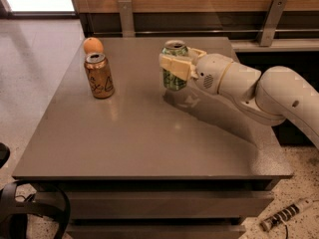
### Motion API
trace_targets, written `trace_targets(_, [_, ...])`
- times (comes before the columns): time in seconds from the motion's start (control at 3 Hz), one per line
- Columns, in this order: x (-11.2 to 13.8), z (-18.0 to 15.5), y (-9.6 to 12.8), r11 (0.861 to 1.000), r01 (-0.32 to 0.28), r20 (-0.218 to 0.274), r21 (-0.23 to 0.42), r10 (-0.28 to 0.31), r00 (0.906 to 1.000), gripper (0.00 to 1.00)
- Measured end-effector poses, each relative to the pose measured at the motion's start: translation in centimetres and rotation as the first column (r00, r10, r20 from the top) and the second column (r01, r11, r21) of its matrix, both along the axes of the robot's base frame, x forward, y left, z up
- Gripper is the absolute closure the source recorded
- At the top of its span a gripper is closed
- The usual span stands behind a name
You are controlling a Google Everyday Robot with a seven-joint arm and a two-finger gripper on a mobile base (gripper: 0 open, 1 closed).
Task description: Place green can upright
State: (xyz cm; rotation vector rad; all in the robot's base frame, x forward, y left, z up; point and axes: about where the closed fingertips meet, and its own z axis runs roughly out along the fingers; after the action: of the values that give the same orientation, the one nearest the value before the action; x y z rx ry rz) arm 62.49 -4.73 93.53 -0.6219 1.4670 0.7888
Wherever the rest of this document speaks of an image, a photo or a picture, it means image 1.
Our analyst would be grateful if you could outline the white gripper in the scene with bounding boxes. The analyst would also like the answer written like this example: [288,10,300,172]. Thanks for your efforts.
[159,47,233,95]

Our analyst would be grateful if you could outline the green soda can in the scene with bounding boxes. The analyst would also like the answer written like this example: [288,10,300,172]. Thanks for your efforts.
[161,40,188,91]

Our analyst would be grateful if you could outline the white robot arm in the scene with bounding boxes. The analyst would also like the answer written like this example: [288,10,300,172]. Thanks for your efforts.
[159,49,319,148]

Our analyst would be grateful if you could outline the copper orange soda can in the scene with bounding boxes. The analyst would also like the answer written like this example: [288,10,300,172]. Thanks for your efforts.
[84,53,115,99]

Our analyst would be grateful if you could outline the orange fruit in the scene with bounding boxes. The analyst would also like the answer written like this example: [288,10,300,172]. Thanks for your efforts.
[83,37,104,54]

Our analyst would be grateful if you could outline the grey drawer cabinet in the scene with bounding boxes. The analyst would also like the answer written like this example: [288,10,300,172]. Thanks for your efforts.
[13,38,292,239]

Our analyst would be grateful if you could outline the left metal bracket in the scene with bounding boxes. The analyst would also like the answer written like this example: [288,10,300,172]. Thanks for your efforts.
[118,0,136,38]

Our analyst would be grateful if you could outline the metal bracket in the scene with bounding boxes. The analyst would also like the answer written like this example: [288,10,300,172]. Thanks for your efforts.
[118,0,136,38]
[257,0,288,47]

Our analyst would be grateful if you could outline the right metal bracket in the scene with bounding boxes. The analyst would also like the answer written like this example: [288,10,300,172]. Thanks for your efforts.
[257,0,288,47]

